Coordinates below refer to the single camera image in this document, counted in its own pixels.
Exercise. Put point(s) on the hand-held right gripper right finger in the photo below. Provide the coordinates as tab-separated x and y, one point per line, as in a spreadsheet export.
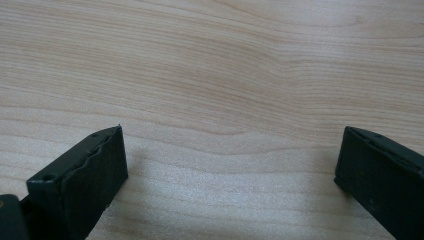
383	180

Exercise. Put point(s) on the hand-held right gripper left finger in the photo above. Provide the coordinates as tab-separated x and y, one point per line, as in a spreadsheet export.
87	180

